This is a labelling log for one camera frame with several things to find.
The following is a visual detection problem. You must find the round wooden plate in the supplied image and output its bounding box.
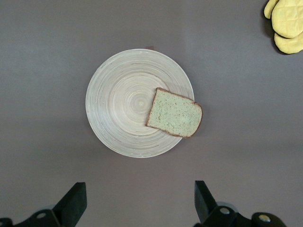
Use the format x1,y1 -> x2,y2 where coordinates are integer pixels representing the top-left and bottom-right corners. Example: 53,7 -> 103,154
85,49 -> 195,158

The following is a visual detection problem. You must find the yellow quilted oven mitt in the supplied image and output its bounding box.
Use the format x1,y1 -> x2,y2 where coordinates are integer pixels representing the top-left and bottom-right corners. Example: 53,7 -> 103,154
271,0 -> 303,55
263,0 -> 281,20

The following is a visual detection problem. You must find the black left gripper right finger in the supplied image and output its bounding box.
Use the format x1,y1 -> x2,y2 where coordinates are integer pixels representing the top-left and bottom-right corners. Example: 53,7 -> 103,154
193,180 -> 287,227

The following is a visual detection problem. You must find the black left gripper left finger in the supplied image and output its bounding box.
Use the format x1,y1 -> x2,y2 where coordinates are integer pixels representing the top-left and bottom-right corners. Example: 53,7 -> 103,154
0,182 -> 87,227

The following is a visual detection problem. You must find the slice of brown-crust bread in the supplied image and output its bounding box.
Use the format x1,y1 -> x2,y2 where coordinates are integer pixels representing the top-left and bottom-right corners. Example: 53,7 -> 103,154
145,87 -> 203,139

